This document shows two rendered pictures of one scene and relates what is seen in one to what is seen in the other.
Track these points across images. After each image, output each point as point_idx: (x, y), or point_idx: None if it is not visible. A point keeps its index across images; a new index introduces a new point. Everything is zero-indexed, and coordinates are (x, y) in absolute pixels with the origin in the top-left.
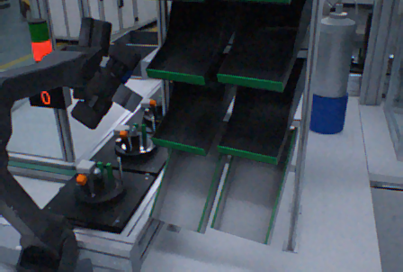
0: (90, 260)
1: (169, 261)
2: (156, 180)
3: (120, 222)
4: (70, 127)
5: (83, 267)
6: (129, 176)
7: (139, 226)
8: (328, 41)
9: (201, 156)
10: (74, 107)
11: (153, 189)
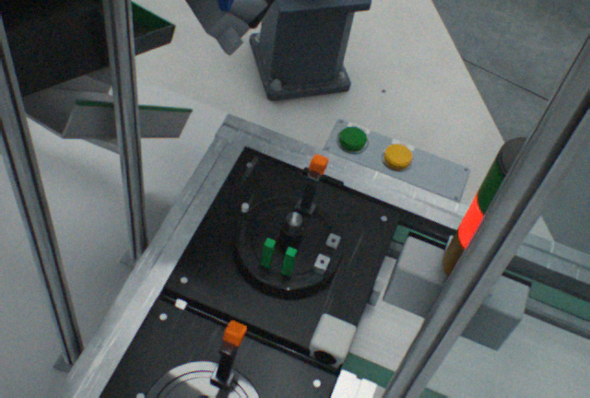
0: (278, 6)
1: (163, 180)
2: (162, 284)
3: (242, 160)
4: (393, 383)
5: (287, 0)
6: (222, 297)
7: (209, 158)
8: None
9: (69, 109)
10: None
11: (172, 253)
